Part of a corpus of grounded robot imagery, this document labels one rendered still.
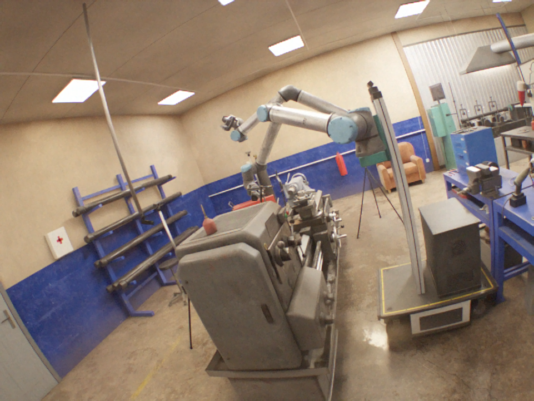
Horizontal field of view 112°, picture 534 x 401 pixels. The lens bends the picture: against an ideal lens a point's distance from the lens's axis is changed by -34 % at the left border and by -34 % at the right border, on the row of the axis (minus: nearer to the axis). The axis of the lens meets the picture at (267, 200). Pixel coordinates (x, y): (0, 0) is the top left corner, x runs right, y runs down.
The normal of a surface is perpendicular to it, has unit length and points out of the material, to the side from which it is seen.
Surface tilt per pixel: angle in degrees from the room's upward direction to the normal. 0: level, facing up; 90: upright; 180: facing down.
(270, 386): 90
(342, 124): 92
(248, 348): 90
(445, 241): 90
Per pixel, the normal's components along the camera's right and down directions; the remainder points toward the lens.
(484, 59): -0.30, 0.13
